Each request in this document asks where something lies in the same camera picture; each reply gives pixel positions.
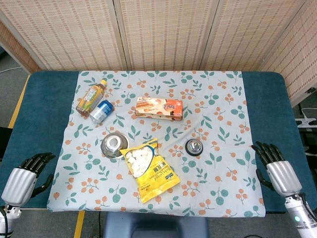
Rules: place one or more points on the woven bamboo folding screen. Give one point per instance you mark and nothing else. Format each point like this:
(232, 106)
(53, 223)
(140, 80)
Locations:
(158, 32)

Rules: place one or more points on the orange biscuit box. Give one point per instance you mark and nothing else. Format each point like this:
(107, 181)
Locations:
(159, 108)

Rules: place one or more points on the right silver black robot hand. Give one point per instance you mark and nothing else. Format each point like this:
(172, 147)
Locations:
(282, 173)

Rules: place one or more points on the tea bottle with yellow cap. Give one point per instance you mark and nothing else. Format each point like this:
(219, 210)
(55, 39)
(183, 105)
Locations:
(91, 98)

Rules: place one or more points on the blue white drink can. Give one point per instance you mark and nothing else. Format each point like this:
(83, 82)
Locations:
(102, 111)

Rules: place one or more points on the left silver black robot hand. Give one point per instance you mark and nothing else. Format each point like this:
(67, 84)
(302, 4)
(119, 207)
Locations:
(21, 179)

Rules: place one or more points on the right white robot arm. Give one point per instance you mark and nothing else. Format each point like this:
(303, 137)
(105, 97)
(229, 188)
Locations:
(301, 213)

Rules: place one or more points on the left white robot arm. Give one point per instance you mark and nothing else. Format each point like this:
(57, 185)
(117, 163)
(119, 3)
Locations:
(7, 218)

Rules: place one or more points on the floral leaf print tablecloth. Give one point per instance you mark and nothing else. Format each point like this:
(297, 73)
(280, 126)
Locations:
(158, 198)

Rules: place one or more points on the yellow marshmallow snack bag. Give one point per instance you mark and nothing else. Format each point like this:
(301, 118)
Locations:
(150, 171)

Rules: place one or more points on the blue table mat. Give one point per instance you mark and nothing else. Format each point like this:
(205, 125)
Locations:
(47, 111)

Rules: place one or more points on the stainless steel bowl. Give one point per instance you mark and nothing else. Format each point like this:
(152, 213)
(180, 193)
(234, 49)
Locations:
(114, 145)

